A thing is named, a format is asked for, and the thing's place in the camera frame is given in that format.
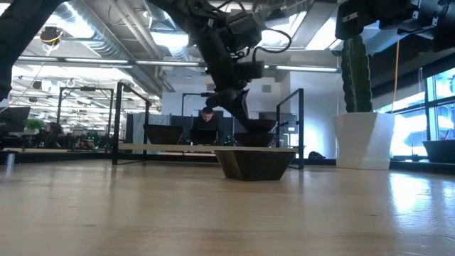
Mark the white plant pot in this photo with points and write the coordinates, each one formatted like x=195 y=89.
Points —
x=363 y=140

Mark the silver metal post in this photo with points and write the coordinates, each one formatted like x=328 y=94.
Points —
x=10 y=161

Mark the black metal wooden rack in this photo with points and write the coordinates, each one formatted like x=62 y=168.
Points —
x=117 y=122

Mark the tall green cactus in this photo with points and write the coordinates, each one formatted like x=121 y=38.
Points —
x=355 y=78

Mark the black table edge rail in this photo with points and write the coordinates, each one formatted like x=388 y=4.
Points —
x=71 y=156

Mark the dark computer monitor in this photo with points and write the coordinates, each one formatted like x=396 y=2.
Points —
x=14 y=119

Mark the silver ventilation duct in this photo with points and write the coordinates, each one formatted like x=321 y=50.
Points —
x=106 y=39

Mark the green leafy plant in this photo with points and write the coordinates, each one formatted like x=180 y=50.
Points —
x=34 y=124

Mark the person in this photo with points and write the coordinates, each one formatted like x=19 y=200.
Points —
x=207 y=121
x=51 y=135

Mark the grey partition screen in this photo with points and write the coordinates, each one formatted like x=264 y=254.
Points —
x=156 y=119

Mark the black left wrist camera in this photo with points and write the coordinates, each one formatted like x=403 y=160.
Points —
x=250 y=70

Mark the long ceiling light strip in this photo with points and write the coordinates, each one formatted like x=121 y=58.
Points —
x=305 y=68

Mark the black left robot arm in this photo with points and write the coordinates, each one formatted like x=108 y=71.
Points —
x=14 y=28

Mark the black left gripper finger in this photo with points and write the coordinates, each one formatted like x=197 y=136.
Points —
x=241 y=108
x=221 y=97

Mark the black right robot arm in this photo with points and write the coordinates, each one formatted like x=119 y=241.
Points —
x=391 y=17

